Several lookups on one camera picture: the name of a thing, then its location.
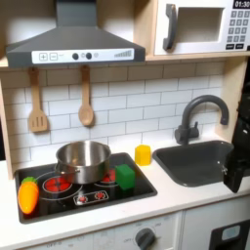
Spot grey oven knob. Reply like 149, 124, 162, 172
134, 228, 156, 250

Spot wooden spoon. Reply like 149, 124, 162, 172
77, 64, 95, 127

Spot steel pot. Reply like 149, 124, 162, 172
54, 140, 112, 186

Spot wooden slotted spatula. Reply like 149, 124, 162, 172
27, 66, 50, 134

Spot dark grey sink basin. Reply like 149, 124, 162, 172
151, 140, 235, 188

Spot yellow toy block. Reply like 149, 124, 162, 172
134, 144, 152, 167

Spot dark grey tap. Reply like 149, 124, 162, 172
174, 94, 230, 146

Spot black toy stove top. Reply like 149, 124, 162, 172
14, 151, 158, 225

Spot green toy block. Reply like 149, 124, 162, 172
114, 163, 137, 191

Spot grey range hood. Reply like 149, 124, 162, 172
5, 0, 146, 69

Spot orange toy carrot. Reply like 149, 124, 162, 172
17, 176, 40, 216

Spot white toy microwave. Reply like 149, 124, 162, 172
153, 0, 250, 57

